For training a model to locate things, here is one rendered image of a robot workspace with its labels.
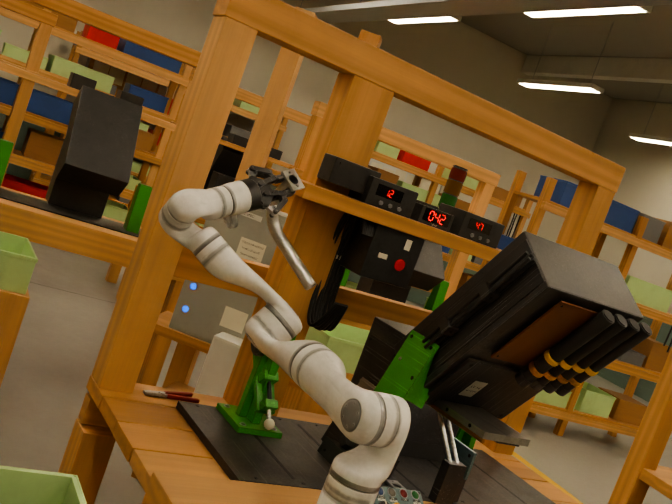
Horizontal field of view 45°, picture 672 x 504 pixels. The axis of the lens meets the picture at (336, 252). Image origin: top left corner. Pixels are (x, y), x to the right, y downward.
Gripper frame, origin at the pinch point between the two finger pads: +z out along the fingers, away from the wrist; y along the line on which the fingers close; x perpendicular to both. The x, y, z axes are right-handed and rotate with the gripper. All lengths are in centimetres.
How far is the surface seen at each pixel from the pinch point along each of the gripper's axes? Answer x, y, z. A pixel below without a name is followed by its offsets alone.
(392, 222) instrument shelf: 5.2, -15.9, 33.3
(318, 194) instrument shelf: 4.0, -3.0, 12.5
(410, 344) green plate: 12, -47, 23
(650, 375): 302, -167, 600
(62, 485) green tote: 2, -41, -77
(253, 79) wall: 651, 431, 679
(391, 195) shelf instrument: 2.8, -9.3, 35.7
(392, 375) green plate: 17, -51, 17
